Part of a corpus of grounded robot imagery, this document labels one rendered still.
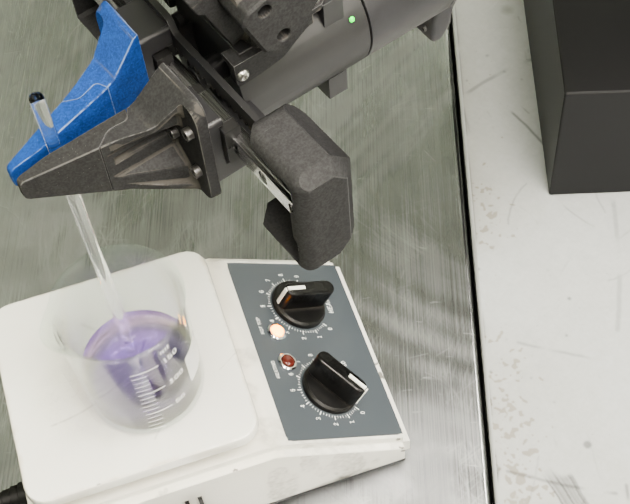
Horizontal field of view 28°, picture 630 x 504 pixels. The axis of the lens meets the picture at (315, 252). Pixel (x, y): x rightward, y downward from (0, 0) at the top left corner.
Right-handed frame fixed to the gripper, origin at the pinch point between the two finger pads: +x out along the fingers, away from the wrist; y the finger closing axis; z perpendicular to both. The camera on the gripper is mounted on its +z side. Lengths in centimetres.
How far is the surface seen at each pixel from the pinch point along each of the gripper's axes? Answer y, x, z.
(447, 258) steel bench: 0.6, -19.1, -26.1
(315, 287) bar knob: 0.6, -9.5, -19.9
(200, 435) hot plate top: 5.4, 1.0, -17.3
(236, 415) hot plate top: 5.6, -1.0, -17.3
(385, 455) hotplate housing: 9.6, -7.2, -23.5
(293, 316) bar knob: 1.0, -7.6, -20.6
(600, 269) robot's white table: 7.1, -25.9, -26.0
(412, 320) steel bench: 2.8, -14.6, -26.1
